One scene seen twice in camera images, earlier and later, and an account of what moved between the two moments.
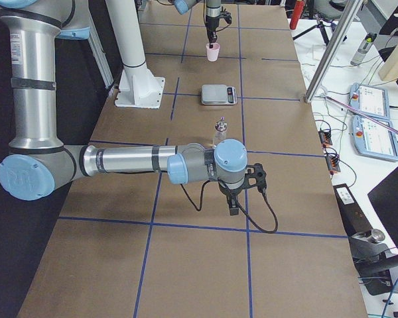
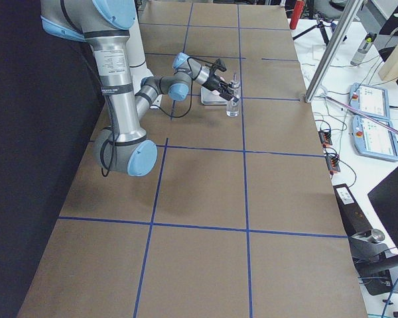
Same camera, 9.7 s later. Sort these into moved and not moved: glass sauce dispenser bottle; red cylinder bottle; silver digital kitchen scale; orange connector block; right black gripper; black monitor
Moved: right black gripper; glass sauce dispenser bottle
Not moved: orange connector block; black monitor; red cylinder bottle; silver digital kitchen scale
